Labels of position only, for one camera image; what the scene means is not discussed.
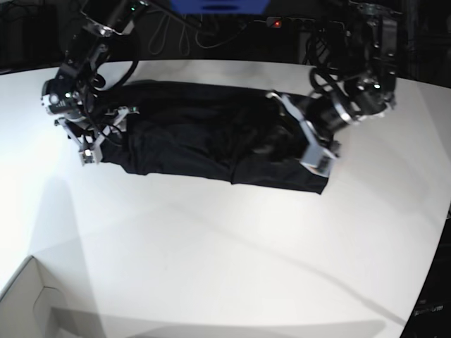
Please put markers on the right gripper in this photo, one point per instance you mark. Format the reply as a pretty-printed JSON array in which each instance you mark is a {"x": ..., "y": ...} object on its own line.
[{"x": 91, "y": 131}]

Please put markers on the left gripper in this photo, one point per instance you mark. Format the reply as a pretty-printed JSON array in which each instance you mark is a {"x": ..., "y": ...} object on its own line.
[{"x": 300, "y": 116}]

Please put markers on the dark navy t-shirt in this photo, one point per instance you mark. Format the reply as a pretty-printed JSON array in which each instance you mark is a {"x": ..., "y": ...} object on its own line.
[{"x": 232, "y": 134}]

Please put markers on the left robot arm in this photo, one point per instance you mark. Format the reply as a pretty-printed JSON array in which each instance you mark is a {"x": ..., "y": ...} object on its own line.
[{"x": 356, "y": 81}]

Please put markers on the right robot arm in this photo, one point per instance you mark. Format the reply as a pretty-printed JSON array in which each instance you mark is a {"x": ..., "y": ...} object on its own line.
[{"x": 70, "y": 97}]

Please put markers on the white power strip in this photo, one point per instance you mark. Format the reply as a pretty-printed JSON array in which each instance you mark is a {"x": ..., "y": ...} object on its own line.
[{"x": 302, "y": 23}]

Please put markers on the blue box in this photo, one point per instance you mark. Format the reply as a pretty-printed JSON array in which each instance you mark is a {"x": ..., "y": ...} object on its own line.
[{"x": 219, "y": 6}]

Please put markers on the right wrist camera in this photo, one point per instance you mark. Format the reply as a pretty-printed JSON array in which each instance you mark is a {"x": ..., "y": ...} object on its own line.
[{"x": 88, "y": 156}]

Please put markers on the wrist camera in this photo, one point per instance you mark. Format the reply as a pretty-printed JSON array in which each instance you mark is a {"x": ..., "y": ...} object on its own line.
[
  {"x": 318, "y": 160},
  {"x": 88, "y": 156}
]

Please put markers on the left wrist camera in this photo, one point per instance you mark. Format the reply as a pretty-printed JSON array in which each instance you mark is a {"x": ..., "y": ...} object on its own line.
[{"x": 318, "y": 160}]

